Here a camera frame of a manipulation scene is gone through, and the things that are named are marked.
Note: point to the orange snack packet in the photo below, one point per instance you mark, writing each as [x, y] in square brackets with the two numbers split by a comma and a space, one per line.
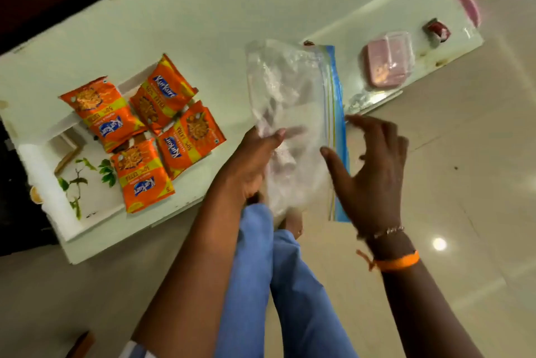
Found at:
[142, 177]
[190, 138]
[161, 92]
[104, 113]

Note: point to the pink round object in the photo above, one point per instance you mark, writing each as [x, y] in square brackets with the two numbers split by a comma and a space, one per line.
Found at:
[470, 7]

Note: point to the person's right thumb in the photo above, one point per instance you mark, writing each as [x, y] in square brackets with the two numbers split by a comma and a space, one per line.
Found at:
[337, 167]

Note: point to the pink container with clear lid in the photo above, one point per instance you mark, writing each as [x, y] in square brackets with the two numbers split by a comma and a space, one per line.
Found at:
[387, 60]

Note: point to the person's bare foot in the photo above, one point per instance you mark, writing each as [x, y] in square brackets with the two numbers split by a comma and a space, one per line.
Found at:
[292, 223]

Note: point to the dark furniture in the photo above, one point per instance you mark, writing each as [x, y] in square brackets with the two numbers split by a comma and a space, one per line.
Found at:
[21, 211]

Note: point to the person's left hand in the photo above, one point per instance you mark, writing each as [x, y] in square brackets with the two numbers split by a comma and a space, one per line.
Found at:
[245, 165]

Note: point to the blue trousers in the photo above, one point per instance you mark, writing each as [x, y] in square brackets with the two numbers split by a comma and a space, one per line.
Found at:
[289, 295]

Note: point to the person's right forearm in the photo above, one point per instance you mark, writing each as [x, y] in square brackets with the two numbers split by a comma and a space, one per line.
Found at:
[423, 311]

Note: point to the person's left thumb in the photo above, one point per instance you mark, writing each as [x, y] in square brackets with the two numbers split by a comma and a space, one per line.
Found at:
[273, 138]

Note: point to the clear zip bag blue seal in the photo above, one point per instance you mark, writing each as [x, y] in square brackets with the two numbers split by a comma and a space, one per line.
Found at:
[293, 85]

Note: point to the person's left forearm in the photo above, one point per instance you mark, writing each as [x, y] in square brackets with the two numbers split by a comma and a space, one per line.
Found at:
[194, 270]

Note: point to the white tray with leaf print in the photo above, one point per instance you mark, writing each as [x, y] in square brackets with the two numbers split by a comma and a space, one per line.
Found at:
[90, 198]

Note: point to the small red wrapped object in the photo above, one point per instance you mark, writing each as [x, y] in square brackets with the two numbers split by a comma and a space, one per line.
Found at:
[436, 30]

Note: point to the person's right hand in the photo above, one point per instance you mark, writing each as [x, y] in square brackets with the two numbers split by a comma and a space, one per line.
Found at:
[377, 186]

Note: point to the orange wristband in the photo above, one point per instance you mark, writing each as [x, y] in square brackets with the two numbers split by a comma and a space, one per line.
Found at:
[398, 263]

